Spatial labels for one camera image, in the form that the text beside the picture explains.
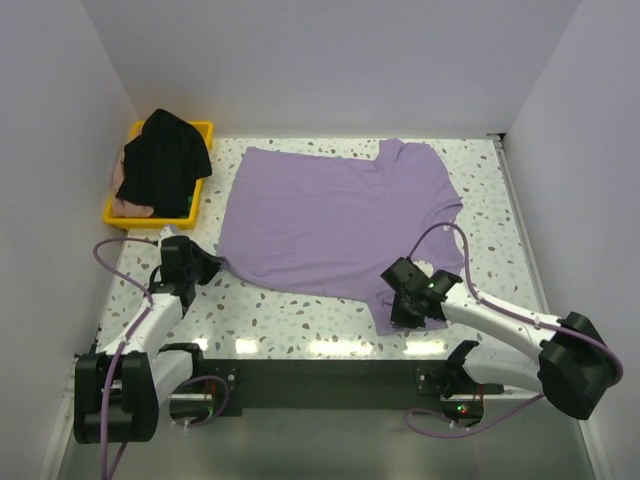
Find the purple t shirt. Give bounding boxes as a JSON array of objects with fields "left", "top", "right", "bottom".
[{"left": 217, "top": 139, "right": 464, "bottom": 335}]

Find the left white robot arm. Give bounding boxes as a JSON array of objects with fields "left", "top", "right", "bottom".
[{"left": 73, "top": 235, "right": 224, "bottom": 444}]

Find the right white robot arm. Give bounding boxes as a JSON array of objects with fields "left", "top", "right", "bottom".
[{"left": 381, "top": 257, "right": 622, "bottom": 420}]

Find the pink t shirt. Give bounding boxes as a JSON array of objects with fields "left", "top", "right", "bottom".
[{"left": 111, "top": 154, "right": 154, "bottom": 218}]

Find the black t shirt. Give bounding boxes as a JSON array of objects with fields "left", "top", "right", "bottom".
[{"left": 116, "top": 109, "right": 212, "bottom": 218}]

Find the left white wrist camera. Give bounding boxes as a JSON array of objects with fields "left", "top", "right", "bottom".
[{"left": 158, "top": 224, "right": 180, "bottom": 243}]

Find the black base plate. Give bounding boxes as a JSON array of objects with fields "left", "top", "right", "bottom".
[{"left": 148, "top": 357, "right": 504, "bottom": 419}]

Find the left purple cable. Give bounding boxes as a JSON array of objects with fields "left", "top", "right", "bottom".
[{"left": 92, "top": 237, "right": 164, "bottom": 480}]

